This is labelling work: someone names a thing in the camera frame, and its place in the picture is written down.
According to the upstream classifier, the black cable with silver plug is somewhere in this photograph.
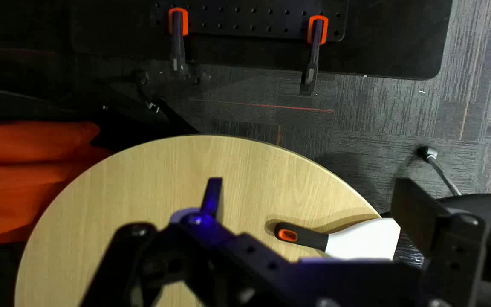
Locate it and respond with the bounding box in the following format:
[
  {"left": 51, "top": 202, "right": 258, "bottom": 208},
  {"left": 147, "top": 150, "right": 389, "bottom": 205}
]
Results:
[{"left": 414, "top": 144, "right": 464, "bottom": 198}]

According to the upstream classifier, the black pegboard panel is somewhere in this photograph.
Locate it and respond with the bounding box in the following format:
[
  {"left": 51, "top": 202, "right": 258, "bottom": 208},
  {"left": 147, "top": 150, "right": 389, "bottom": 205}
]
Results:
[{"left": 68, "top": 0, "right": 455, "bottom": 82}]

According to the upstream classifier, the red cloth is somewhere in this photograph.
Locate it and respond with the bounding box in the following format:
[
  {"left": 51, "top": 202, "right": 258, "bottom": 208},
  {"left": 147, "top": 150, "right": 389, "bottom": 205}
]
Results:
[{"left": 0, "top": 120, "right": 111, "bottom": 249}]

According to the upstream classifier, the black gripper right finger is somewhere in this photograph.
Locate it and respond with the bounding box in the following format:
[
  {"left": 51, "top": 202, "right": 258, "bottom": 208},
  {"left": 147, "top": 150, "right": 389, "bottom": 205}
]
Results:
[{"left": 391, "top": 176, "right": 491, "bottom": 307}]

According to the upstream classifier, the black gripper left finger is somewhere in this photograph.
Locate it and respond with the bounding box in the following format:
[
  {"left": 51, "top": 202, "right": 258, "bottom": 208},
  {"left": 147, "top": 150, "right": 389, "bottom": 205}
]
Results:
[{"left": 80, "top": 176, "right": 430, "bottom": 307}]

